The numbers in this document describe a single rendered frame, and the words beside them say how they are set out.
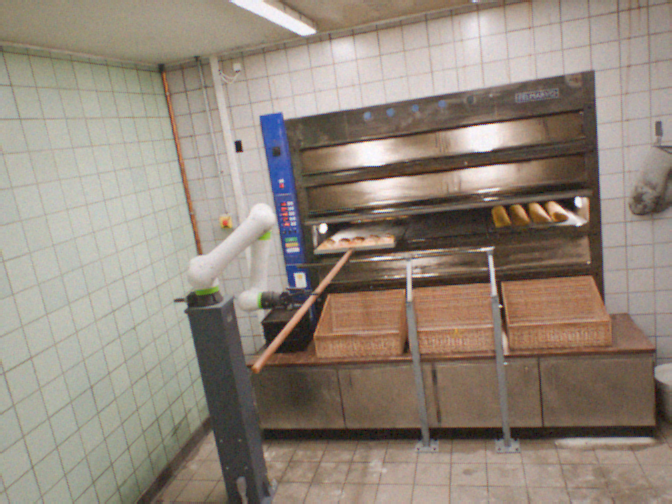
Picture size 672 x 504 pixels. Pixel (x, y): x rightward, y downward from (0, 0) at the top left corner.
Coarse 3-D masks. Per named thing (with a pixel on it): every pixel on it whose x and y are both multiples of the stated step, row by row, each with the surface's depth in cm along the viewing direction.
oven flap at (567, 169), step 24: (456, 168) 349; (480, 168) 345; (504, 168) 341; (528, 168) 338; (552, 168) 334; (576, 168) 330; (312, 192) 373; (336, 192) 369; (360, 192) 364; (384, 192) 360; (408, 192) 356; (432, 192) 352; (456, 192) 348; (480, 192) 342
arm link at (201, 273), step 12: (252, 216) 259; (264, 216) 257; (240, 228) 259; (252, 228) 258; (264, 228) 259; (228, 240) 259; (240, 240) 258; (252, 240) 261; (216, 252) 259; (228, 252) 258; (240, 252) 262; (192, 264) 264; (204, 264) 258; (216, 264) 258; (228, 264) 262; (192, 276) 257; (204, 276) 257; (216, 276) 262; (204, 288) 261
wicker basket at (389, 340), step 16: (336, 304) 382; (352, 304) 379; (368, 304) 376; (384, 304) 373; (400, 304) 370; (320, 320) 357; (336, 320) 382; (352, 320) 379; (368, 320) 376; (384, 320) 373; (400, 320) 339; (320, 336) 341; (336, 336) 339; (352, 336) 336; (368, 336) 334; (384, 336) 332; (400, 336) 333; (320, 352) 345; (336, 352) 347; (352, 352) 340; (368, 352) 337; (384, 352) 334; (400, 352) 331
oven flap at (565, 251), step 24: (528, 240) 350; (552, 240) 346; (576, 240) 342; (360, 264) 378; (384, 264) 373; (432, 264) 364; (456, 264) 360; (480, 264) 356; (504, 264) 352; (528, 264) 348; (552, 264) 343; (576, 264) 339
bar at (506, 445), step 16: (400, 256) 330; (416, 256) 327; (432, 256) 325; (496, 304) 301; (496, 320) 303; (416, 336) 316; (496, 336) 305; (416, 352) 318; (496, 352) 307; (416, 368) 321; (416, 384) 323; (416, 448) 332; (432, 448) 329; (496, 448) 320; (512, 448) 318
